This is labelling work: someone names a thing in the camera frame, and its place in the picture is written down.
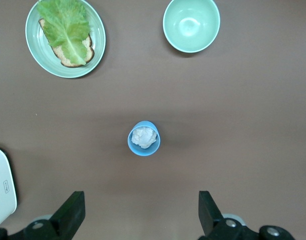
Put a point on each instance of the white paper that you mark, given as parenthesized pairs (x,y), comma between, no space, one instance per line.
(144,137)

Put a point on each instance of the light green plate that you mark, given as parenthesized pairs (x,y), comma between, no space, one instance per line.
(38,50)

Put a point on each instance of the white kitchen scale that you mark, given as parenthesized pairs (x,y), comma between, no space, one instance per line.
(1,185)

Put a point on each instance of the light green bowl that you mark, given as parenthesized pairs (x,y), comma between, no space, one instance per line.
(191,25)

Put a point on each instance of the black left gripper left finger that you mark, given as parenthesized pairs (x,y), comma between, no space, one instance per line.
(68,215)

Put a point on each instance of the toasted bread slice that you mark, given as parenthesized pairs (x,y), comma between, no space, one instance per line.
(58,52)

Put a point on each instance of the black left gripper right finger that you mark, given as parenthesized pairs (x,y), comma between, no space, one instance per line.
(213,215)

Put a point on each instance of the green lettuce leaf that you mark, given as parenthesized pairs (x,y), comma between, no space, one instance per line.
(64,27)

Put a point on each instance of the blue cup holding paper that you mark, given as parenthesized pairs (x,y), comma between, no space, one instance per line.
(133,147)

